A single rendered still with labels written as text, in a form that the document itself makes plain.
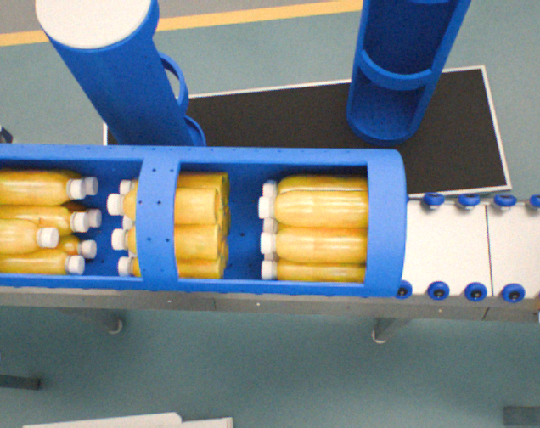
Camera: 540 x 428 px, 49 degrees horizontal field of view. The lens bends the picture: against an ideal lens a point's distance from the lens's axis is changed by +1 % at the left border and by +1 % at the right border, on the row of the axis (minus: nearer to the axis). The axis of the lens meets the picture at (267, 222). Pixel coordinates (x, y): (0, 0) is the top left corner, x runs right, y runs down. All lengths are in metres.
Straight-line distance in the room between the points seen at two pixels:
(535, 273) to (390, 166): 0.46
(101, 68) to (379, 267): 0.86
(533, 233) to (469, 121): 1.04
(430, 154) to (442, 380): 0.81
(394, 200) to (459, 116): 1.38
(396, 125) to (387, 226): 1.31
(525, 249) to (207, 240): 0.69
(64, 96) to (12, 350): 1.07
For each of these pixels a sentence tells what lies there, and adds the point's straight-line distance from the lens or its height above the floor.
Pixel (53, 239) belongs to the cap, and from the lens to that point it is 1.22.
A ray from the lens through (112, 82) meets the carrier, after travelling 1.60.
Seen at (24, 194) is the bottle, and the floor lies 1.13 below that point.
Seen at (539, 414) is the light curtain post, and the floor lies 0.32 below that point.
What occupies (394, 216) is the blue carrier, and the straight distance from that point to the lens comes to 1.03.
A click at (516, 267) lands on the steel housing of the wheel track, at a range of 1.38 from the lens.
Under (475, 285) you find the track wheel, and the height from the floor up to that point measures 0.98.
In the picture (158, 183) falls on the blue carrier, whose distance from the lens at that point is 1.06.
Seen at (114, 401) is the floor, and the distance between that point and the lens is 2.29.
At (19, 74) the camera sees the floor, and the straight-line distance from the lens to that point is 2.87.
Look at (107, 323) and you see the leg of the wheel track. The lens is 2.16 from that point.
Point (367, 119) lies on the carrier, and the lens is 2.31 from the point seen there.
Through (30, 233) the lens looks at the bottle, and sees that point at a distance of 1.21.
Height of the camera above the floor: 2.19
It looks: 72 degrees down
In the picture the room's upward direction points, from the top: 10 degrees counter-clockwise
